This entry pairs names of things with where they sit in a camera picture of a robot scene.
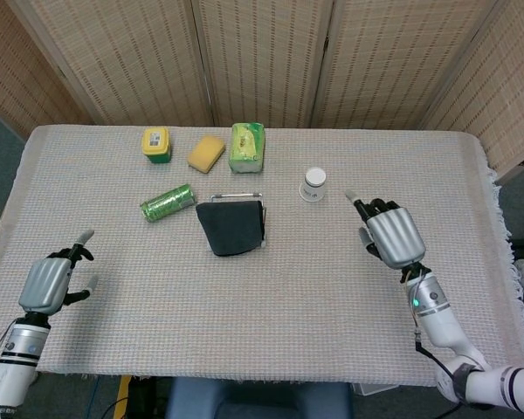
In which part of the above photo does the small metal wire rack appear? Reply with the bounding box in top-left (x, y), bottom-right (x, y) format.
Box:
top-left (208, 190), bottom-right (270, 251)

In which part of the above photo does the green drink can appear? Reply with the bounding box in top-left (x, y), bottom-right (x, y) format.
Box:
top-left (139, 182), bottom-right (197, 223)

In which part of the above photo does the yellow towel with black trim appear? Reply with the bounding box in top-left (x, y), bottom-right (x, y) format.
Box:
top-left (195, 199), bottom-right (265, 258)

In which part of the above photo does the woven folding screen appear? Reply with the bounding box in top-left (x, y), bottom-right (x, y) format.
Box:
top-left (0, 0), bottom-right (524, 184)

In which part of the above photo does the grey woven tablecloth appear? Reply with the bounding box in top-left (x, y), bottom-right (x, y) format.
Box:
top-left (0, 124), bottom-right (524, 389)

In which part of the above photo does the yellow sponge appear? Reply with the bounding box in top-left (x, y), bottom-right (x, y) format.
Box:
top-left (186, 134), bottom-right (226, 174)

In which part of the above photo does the white paper cup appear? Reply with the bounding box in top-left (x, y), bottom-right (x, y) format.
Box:
top-left (298, 167), bottom-right (328, 203)

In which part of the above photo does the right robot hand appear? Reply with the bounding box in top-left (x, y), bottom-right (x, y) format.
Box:
top-left (344, 189), bottom-right (428, 271)

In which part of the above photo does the green container with yellow lid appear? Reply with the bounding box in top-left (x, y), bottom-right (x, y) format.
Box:
top-left (140, 126), bottom-right (175, 166)

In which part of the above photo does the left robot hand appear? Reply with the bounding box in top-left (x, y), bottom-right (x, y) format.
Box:
top-left (17, 230), bottom-right (100, 316)

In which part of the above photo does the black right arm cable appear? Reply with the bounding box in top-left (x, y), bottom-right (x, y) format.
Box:
top-left (412, 331), bottom-right (462, 379)

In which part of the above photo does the green tissue pack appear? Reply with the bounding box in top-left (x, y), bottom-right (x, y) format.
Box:
top-left (228, 121), bottom-right (266, 175)

